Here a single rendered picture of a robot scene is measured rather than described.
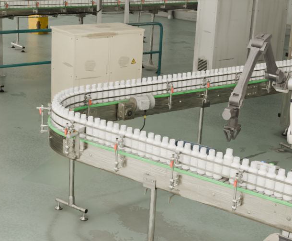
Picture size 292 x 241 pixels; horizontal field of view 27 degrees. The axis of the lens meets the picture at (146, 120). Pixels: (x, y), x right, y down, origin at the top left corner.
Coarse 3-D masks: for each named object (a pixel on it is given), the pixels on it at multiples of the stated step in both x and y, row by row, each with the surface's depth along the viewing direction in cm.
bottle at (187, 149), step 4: (188, 144) 385; (184, 148) 384; (188, 148) 382; (184, 152) 382; (188, 152) 382; (184, 156) 383; (188, 156) 382; (184, 160) 384; (188, 160) 383; (184, 168) 385; (188, 168) 385
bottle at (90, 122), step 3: (90, 117) 429; (90, 120) 426; (87, 123) 426; (90, 123) 426; (93, 123) 427; (87, 129) 427; (90, 129) 427; (87, 132) 428; (90, 132) 427; (87, 138) 429; (90, 138) 429
